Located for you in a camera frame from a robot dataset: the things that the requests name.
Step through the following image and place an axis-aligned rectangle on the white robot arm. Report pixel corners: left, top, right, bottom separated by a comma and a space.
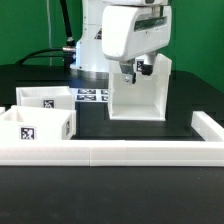
71, 0, 172, 79

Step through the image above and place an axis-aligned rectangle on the white rear drawer box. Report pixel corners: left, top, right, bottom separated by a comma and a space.
16, 86, 75, 110

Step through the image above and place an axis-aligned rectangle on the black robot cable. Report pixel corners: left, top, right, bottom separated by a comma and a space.
15, 0, 77, 65

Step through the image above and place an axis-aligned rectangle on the white front fence rail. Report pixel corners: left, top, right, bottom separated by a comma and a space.
0, 140, 224, 167

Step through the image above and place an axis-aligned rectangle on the white fence rail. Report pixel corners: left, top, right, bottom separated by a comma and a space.
191, 111, 224, 142
0, 107, 5, 115
0, 140, 224, 167

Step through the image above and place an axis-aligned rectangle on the fiducial marker sheet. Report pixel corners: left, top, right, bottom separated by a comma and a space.
71, 88, 108, 103

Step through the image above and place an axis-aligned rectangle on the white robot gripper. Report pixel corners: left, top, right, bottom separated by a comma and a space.
102, 4, 172, 84

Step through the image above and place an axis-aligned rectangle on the white right fence rail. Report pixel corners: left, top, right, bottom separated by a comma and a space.
191, 111, 224, 142

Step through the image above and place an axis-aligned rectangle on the white left fence rail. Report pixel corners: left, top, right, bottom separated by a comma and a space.
0, 107, 5, 115

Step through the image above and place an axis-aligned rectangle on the white drawer cabinet housing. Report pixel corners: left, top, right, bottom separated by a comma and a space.
108, 54, 172, 121

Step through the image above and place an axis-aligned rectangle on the white drawer box with knob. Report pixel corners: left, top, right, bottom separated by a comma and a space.
0, 106, 76, 141

